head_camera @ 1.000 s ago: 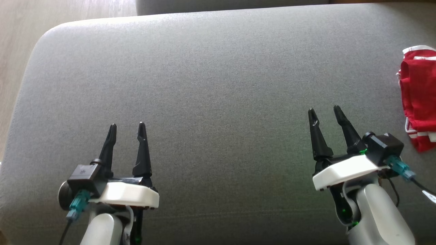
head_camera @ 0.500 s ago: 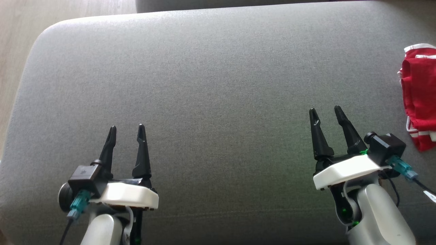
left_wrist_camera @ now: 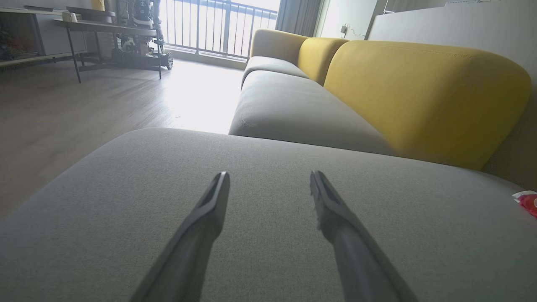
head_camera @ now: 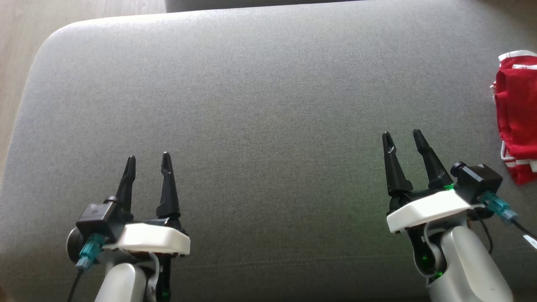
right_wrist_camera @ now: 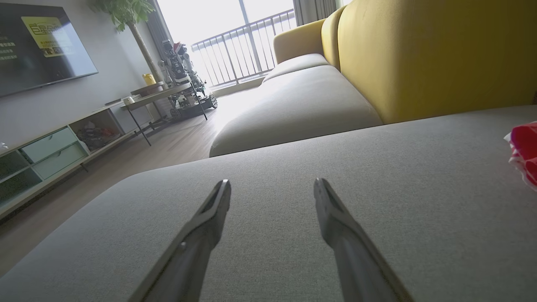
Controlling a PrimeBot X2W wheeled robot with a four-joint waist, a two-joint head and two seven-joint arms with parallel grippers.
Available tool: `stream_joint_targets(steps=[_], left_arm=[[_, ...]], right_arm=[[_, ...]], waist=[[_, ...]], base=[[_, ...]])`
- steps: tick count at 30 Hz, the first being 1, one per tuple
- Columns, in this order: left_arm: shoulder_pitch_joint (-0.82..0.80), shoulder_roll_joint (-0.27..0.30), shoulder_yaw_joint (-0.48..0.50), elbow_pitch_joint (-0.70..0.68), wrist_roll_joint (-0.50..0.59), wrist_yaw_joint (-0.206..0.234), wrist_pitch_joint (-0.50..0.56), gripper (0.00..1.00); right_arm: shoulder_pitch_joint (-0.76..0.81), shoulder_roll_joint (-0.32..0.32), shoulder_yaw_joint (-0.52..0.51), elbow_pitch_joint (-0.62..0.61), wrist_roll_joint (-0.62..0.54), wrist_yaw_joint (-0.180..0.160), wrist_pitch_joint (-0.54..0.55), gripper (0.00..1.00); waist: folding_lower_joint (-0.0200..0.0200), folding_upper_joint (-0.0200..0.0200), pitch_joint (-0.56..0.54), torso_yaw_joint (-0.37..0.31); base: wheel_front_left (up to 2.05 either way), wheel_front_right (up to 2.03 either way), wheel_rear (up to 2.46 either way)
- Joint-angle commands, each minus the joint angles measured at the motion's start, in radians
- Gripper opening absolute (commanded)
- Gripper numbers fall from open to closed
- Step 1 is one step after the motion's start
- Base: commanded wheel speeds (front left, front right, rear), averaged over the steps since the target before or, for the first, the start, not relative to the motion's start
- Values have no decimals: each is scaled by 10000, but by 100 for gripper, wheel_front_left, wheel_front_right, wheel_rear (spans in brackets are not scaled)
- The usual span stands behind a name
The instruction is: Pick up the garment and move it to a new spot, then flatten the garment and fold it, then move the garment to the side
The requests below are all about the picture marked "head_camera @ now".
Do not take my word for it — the large grey sofa seat cushion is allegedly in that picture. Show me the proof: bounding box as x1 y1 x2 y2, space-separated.
0 0 537 302

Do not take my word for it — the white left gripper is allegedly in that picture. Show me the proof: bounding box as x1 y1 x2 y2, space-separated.
103 152 190 257

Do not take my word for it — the red Bulls 23 jersey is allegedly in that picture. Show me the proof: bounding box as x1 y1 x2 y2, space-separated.
490 65 537 185

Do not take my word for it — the camera cable teal plug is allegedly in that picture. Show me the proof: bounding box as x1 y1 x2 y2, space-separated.
67 233 105 302
468 191 537 255

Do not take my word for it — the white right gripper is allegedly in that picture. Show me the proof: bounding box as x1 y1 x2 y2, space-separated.
382 129 483 234

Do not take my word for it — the right camera cable teal plug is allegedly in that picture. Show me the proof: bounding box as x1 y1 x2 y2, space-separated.
468 191 537 255

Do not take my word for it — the left camera cable teal plug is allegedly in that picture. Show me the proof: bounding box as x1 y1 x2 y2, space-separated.
67 233 105 302

